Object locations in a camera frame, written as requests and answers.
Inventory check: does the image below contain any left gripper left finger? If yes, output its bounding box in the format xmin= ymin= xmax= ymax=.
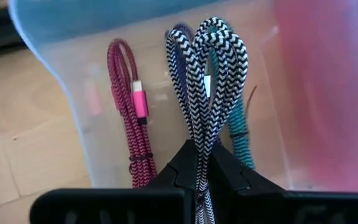
xmin=29 ymin=139 xmax=199 ymax=224

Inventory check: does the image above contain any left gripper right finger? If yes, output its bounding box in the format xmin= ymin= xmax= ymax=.
xmin=208 ymin=142 xmax=358 ymax=224

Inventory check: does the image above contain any pink braided cable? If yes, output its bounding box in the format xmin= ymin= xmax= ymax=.
xmin=106 ymin=37 xmax=158 ymax=189

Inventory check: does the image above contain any teal braided cable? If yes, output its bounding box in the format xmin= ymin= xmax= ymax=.
xmin=206 ymin=26 xmax=256 ymax=170

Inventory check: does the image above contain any black white braided cable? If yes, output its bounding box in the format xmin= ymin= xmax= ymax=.
xmin=164 ymin=16 xmax=250 ymax=224

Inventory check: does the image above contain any purple cable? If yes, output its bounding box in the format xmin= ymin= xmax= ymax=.
xmin=165 ymin=22 xmax=196 ymax=104

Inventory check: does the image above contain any clear plastic bin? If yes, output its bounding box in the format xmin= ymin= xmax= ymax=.
xmin=7 ymin=0 xmax=358 ymax=193

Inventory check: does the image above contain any pink plastic bin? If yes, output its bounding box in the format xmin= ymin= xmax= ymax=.
xmin=273 ymin=0 xmax=358 ymax=193

